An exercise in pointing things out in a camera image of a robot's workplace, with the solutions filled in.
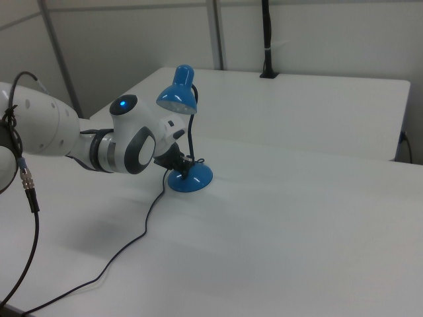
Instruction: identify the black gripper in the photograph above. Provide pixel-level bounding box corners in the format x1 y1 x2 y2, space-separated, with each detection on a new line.
153 143 197 182

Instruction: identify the blue gooseneck desk lamp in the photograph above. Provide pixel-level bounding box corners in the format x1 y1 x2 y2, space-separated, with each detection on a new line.
155 64 214 194

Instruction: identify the black lamp power cord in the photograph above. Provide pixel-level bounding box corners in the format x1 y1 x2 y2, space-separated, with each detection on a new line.
22 166 173 314

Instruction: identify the grey partition post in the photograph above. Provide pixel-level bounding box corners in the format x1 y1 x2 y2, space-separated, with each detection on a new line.
205 0 229 71

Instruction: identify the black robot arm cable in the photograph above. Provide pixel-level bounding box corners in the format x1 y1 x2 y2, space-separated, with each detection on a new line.
0 71 41 310

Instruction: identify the black camera pole, white tape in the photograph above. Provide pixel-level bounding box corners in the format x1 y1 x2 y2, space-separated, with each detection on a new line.
258 0 280 80

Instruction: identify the black hanging wall cable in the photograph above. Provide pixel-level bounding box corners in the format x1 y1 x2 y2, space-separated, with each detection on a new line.
399 131 414 163

